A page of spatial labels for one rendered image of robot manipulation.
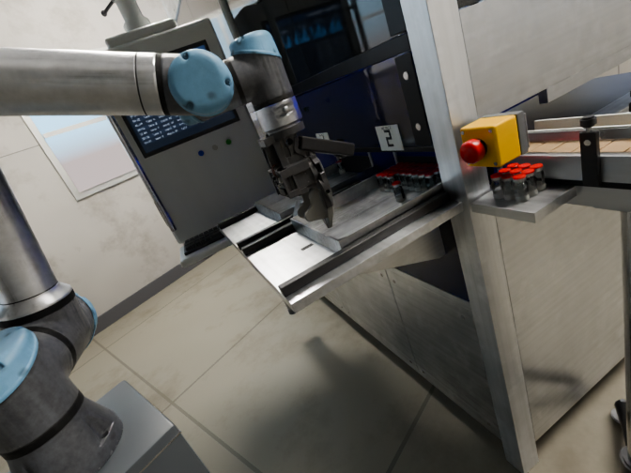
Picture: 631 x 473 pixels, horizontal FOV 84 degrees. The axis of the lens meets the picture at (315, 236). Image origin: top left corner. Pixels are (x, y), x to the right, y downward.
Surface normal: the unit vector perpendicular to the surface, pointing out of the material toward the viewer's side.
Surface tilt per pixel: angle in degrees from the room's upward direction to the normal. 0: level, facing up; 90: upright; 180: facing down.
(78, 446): 72
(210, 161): 90
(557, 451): 0
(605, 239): 90
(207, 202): 90
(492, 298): 90
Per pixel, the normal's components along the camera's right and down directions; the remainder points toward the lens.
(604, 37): 0.42, 0.21
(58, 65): 0.22, -0.13
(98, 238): 0.71, 0.01
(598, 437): -0.35, -0.86
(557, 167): -0.84, 0.46
